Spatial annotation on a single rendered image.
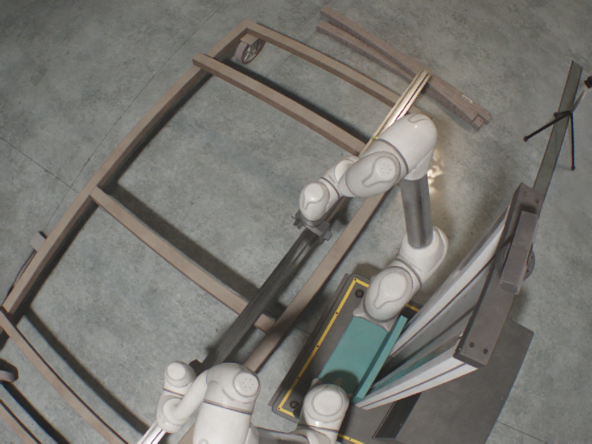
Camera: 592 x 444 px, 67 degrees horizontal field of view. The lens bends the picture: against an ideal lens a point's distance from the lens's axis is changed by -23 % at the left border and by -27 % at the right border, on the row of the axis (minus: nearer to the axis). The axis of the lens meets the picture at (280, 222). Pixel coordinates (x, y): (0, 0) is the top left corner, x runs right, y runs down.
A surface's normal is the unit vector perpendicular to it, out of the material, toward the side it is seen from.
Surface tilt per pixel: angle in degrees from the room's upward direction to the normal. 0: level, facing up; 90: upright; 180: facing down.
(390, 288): 5
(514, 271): 29
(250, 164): 0
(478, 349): 0
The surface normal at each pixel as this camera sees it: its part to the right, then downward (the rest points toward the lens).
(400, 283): -0.16, -0.29
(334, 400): 0.00, -0.47
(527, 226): -0.44, -0.54
